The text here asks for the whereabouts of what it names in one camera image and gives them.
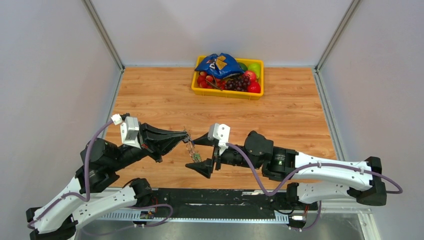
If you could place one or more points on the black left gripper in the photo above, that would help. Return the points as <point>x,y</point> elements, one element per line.
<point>157,142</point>

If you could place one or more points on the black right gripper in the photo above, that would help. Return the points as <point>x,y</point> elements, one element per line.
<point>204,167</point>

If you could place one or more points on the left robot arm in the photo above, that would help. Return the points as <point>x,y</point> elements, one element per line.
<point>73,208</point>

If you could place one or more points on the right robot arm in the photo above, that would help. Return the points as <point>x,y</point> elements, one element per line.
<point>312,179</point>

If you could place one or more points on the yellow plastic bin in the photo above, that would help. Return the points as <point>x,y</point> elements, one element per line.
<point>228,93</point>

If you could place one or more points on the red cherry cluster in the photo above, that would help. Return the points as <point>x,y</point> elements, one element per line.
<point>207,81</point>

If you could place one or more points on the purple grape bunch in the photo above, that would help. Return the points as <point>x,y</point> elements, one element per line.
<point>238,83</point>

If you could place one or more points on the red tomato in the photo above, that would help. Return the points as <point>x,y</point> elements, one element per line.
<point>254,87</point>

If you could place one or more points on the blue chips bag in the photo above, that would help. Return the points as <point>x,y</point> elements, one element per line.
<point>219,66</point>

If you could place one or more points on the red apple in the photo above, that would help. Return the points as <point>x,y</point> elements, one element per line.
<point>250,76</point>

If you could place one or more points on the dark green avocado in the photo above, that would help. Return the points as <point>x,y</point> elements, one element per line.
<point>243,66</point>

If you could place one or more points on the green apple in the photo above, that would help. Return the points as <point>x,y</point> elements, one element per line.
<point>256,68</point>

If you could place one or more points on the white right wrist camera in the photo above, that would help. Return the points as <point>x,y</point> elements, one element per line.
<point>220,133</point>

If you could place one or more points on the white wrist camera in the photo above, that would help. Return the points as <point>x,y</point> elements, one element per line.
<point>129,129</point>
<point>220,133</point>

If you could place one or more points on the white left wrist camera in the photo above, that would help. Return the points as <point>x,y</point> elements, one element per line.
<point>129,129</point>

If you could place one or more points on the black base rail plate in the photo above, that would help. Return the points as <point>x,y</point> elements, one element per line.
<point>208,204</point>

